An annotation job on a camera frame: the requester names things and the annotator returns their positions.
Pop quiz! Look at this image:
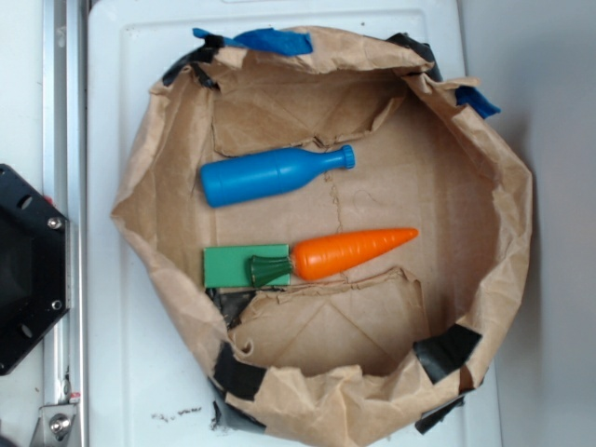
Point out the black tape patch lower left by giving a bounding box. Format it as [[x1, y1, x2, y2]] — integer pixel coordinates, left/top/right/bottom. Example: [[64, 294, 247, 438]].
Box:
[[212, 343, 267, 401]]

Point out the blue tape strip right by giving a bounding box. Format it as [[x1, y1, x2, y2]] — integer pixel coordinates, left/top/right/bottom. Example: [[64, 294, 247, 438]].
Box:
[[455, 86, 501, 119]]

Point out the blue tape strip top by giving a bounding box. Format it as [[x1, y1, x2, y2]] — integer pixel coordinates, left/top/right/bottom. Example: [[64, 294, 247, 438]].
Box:
[[193, 28, 314, 57]]

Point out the black tape patch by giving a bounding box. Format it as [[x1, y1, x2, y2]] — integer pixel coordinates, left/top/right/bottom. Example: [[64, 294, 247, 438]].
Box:
[[212, 343, 267, 401], [413, 324, 482, 385]]

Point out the white plastic tray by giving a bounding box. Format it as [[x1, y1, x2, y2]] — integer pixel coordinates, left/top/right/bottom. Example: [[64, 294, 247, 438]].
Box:
[[85, 0, 505, 447]]

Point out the orange plastic toy carrot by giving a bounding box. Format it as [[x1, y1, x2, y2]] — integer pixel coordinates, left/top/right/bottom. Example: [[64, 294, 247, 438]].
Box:
[[248, 228, 419, 287]]

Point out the green rectangular block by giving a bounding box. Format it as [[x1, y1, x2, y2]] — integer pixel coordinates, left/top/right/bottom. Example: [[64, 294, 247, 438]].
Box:
[[203, 244, 290, 288]]

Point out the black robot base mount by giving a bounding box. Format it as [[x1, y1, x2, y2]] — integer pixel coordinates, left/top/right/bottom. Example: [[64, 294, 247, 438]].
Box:
[[1, 164, 68, 376]]

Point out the blue tape strip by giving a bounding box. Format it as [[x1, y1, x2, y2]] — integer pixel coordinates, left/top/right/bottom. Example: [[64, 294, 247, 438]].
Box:
[[455, 86, 501, 119], [193, 28, 314, 57]]

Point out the black tape patch lower right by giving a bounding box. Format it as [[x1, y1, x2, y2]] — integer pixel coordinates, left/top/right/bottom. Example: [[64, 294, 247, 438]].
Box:
[[413, 324, 482, 385]]

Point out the metal corner bracket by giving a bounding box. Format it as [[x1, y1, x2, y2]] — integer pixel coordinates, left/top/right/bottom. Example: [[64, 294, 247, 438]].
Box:
[[29, 403, 81, 447]]

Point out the brown paper bag bin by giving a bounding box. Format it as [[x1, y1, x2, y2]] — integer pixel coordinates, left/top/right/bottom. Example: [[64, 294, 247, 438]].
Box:
[[112, 27, 533, 446]]

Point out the aluminium frame rail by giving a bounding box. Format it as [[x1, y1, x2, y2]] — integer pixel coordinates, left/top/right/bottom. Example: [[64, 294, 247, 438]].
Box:
[[42, 1, 92, 446]]

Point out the blue plastic toy bottle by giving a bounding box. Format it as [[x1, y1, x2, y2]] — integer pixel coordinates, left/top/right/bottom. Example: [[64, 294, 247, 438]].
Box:
[[199, 145, 356, 208]]

